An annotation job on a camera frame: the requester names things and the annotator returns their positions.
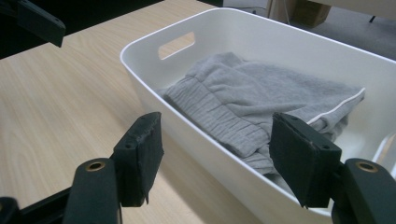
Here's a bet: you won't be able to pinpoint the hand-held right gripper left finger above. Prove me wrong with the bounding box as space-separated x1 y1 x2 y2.
111 111 165 208

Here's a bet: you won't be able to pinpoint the cardboard box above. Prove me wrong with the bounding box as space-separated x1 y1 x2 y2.
265 0 396 28

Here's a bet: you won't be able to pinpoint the grey pants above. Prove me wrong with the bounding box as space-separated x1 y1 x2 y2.
157 51 366 189

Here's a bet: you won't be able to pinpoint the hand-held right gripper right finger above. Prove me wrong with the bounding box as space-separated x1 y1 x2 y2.
268 112 343 209

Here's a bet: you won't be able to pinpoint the white plastic bin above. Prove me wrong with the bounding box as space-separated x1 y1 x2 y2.
120 7 396 224

